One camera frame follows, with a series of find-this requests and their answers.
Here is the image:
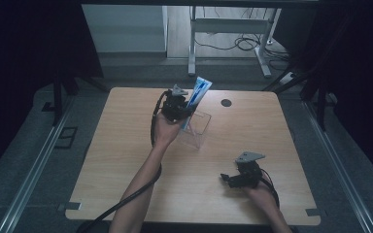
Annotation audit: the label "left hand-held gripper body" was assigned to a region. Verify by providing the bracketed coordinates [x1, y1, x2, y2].
[159, 83, 190, 124]

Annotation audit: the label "white cabinet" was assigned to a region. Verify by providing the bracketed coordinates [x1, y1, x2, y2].
[81, 4, 169, 53]

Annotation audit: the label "aluminium floor rail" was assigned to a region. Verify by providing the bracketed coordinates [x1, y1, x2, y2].
[302, 100, 371, 233]
[0, 96, 76, 233]

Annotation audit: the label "white metal desk frame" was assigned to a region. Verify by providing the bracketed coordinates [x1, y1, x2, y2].
[186, 5, 284, 80]

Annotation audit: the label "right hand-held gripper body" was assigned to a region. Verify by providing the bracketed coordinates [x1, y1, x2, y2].
[232, 150, 267, 189]

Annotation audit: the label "black metal stand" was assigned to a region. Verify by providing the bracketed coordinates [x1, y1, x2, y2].
[41, 61, 111, 128]
[261, 64, 338, 132]

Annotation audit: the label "person's right hand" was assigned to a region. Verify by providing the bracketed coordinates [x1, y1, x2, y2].
[243, 180, 278, 210]

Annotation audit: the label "person's left hand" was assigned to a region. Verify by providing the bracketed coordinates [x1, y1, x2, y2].
[152, 112, 185, 150]

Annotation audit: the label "blue and white toothpaste tube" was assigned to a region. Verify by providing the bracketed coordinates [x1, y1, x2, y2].
[180, 76, 214, 131]

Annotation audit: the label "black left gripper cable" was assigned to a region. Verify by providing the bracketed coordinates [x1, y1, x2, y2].
[77, 90, 170, 233]

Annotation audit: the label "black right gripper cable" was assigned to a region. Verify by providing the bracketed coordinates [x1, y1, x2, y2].
[259, 168, 281, 209]

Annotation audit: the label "clear plastic container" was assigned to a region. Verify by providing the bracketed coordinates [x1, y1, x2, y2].
[174, 110, 213, 150]

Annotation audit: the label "black floor cables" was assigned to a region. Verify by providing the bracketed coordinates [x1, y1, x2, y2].
[193, 7, 293, 73]

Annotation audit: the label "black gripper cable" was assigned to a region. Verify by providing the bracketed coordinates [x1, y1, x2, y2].
[77, 90, 170, 233]
[259, 168, 281, 209]

